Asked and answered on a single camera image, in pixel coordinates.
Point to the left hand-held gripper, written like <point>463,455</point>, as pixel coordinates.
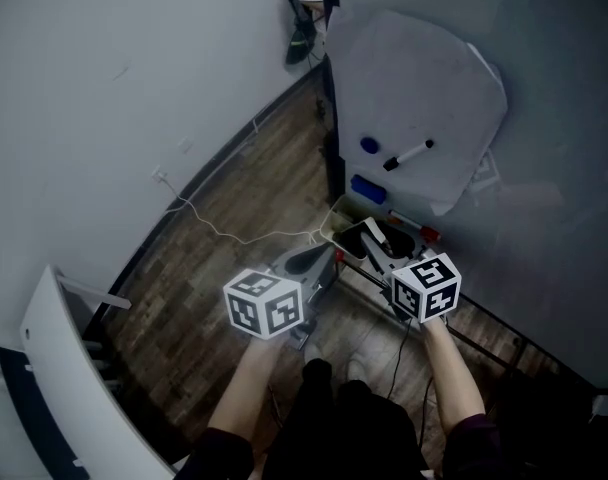
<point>264,305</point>

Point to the person's grey shoe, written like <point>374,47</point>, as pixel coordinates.
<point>358,367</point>
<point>315,350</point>

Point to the person's dark right sleeve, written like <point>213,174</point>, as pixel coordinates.
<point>474,448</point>

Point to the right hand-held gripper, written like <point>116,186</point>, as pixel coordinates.
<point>426,293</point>

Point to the black whiteboard stand post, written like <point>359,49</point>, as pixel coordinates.
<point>334,158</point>

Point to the person's right forearm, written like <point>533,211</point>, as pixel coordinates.
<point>454,378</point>

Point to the blue whiteboard eraser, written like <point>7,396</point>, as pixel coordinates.
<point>368,189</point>

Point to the round blue magnet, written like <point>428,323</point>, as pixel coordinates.
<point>369,145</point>

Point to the person's left forearm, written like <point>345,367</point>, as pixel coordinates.
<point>249,388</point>

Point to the large whiteboard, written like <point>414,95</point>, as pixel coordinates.
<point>544,218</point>

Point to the person's dark trousers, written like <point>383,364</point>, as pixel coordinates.
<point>344,428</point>

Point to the red-capped white marker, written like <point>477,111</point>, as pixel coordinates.
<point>414,224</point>

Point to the black-capped white marker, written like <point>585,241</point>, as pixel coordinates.
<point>408,155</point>

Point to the person's dark sleeve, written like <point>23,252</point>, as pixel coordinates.
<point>474,448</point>
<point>216,455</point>

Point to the person's dark left sleeve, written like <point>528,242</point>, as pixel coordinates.
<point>216,455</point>

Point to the white wall socket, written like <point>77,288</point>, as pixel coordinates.
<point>159,174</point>

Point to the large white paper sheet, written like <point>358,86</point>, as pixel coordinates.
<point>414,93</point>

